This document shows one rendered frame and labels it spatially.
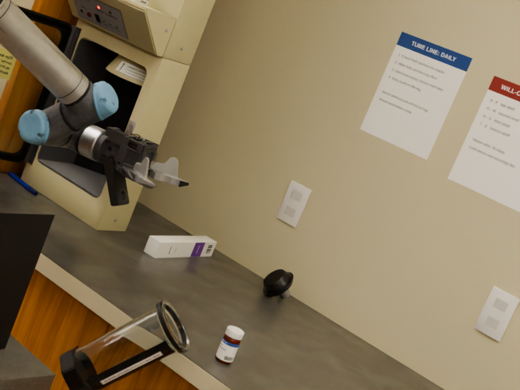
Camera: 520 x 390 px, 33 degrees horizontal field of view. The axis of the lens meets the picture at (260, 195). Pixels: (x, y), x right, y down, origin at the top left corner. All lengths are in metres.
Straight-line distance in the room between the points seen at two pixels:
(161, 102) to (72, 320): 0.62
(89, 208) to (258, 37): 0.71
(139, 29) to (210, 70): 0.52
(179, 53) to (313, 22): 0.44
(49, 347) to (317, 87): 1.01
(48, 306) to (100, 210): 0.37
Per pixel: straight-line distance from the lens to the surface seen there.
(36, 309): 2.05
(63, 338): 1.99
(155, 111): 2.26
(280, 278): 2.29
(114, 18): 2.24
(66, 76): 1.87
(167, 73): 2.24
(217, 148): 2.60
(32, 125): 1.97
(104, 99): 1.91
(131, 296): 1.93
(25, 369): 1.47
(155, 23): 2.16
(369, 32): 2.41
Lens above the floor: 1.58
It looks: 10 degrees down
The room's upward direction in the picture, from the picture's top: 23 degrees clockwise
